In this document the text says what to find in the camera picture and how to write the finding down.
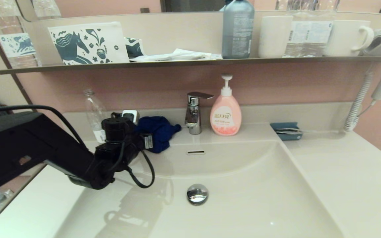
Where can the white ceramic sink basin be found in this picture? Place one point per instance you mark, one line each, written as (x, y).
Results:
(260, 198)

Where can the large horse print pouch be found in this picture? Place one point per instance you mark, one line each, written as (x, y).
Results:
(86, 43)

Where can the metal wall shelf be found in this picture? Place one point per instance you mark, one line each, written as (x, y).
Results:
(190, 62)

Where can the small horse print pouch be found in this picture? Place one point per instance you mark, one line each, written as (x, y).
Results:
(134, 48)

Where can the clear bottle horse print label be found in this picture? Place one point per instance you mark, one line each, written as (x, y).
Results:
(13, 43)

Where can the chrome drain stopper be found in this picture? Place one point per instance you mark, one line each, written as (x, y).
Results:
(197, 194)

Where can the silver metal clip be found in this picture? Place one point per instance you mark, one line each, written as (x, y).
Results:
(289, 131)

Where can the grey plastic bottle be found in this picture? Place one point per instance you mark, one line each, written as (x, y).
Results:
(238, 33)

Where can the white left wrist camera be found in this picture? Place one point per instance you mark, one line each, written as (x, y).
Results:
(131, 116)

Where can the white paper packets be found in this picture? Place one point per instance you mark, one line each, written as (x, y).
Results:
(179, 55)

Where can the pink soap pump bottle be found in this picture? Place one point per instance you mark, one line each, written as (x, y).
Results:
(225, 115)

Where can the slim clear plastic water bottle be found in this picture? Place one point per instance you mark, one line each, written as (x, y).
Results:
(94, 112)

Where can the blue terry cleaning cloth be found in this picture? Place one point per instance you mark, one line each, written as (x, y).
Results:
(159, 132)

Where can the blue plastic holder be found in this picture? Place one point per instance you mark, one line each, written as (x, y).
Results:
(284, 126)

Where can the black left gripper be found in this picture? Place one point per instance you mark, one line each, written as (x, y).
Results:
(141, 142)

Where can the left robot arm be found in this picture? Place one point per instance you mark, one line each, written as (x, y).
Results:
(28, 142)

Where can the chrome faucet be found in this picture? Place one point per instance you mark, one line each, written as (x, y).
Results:
(193, 115)

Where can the wall mirror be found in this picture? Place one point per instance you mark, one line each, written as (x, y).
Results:
(111, 6)

